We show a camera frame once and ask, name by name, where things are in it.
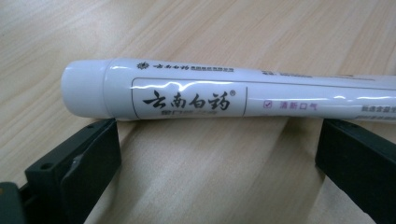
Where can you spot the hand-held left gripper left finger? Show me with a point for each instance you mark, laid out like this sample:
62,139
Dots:
77,174

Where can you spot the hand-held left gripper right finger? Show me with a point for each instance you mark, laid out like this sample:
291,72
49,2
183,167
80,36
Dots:
358,168

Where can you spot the white toothpaste tube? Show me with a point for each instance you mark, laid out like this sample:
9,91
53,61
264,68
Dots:
193,93

